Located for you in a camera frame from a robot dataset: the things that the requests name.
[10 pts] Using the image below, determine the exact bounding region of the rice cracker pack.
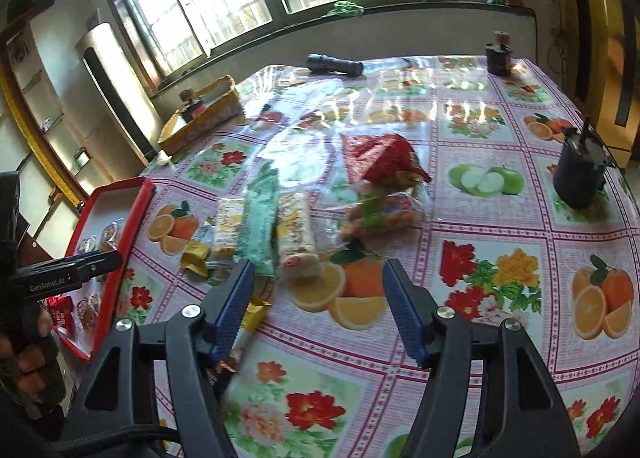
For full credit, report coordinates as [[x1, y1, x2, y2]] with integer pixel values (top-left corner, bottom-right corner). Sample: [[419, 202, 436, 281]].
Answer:
[[212, 198, 245, 261], [277, 193, 321, 279]]

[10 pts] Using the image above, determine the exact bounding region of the clear fried snack bag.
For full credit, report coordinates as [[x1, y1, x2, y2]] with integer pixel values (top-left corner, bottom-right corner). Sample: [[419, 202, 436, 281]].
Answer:
[[341, 181, 428, 241]]

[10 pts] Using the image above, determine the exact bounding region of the red snack bag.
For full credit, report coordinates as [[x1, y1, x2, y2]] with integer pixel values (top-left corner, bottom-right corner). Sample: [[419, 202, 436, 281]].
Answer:
[[341, 133, 432, 186]]

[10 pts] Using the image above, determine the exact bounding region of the person left hand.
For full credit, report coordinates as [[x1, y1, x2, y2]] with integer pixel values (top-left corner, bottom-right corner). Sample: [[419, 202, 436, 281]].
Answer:
[[1, 303, 66, 412]]

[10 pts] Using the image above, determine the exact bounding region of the red crumpled snack pack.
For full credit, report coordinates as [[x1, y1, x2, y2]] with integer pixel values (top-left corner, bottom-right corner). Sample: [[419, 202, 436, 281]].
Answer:
[[47, 295, 76, 338]]

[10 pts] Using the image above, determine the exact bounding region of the red white tray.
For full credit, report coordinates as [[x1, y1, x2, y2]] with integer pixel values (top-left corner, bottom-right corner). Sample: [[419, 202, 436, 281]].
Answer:
[[46, 177, 155, 360]]

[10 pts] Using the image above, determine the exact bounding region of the yellow wafer pack centre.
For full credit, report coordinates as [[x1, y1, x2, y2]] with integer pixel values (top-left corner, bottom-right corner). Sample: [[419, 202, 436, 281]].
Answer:
[[215, 298, 272, 374]]

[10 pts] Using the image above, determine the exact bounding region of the yellow wafer pack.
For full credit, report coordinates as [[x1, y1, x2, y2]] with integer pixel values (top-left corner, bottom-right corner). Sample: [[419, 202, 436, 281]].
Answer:
[[215, 298, 272, 374], [180, 222, 215, 277]]

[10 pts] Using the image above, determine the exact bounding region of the wooden shelf cabinet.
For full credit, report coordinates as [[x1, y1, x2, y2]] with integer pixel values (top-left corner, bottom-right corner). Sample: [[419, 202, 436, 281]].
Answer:
[[1, 18, 108, 258]]

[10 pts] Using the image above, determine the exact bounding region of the yellow wafer pack left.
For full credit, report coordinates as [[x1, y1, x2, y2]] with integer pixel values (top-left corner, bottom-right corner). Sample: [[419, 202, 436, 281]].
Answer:
[[180, 222, 215, 277]]

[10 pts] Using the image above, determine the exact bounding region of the white standing air conditioner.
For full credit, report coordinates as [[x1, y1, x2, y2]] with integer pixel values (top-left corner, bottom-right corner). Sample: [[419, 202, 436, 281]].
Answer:
[[75, 23, 163, 166]]

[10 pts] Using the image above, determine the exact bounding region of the green snack bar wrapper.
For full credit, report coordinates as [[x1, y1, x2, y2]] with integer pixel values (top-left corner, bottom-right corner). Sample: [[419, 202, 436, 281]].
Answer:
[[234, 161, 279, 278]]

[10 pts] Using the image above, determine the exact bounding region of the fruit pattern tablecloth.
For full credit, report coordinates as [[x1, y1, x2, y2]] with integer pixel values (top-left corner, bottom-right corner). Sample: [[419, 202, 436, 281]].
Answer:
[[115, 56, 639, 457]]

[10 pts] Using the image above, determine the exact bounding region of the black cup with straw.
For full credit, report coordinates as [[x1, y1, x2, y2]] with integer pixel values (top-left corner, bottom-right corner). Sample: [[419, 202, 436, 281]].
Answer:
[[552, 117, 614, 210]]

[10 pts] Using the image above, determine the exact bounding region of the dark bottle in box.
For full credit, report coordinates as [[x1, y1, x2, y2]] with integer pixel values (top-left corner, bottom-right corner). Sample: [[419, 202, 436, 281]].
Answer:
[[180, 88, 205, 122]]

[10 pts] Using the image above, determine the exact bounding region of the yellow cardboard box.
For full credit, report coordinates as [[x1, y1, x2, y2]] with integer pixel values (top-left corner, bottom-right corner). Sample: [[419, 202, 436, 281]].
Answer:
[[158, 75, 243, 155]]

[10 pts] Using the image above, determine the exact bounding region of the dark bottle with cork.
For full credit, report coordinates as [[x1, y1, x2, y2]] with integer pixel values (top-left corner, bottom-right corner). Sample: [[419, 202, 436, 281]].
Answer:
[[485, 30, 513, 77]]

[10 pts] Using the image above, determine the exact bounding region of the black flashlight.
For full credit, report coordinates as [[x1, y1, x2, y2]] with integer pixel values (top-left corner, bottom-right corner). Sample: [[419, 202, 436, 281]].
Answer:
[[306, 53, 364, 78]]

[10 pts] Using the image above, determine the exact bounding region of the green cloth on sill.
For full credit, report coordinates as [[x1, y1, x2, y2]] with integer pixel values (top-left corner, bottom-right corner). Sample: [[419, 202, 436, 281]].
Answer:
[[324, 0, 364, 18]]

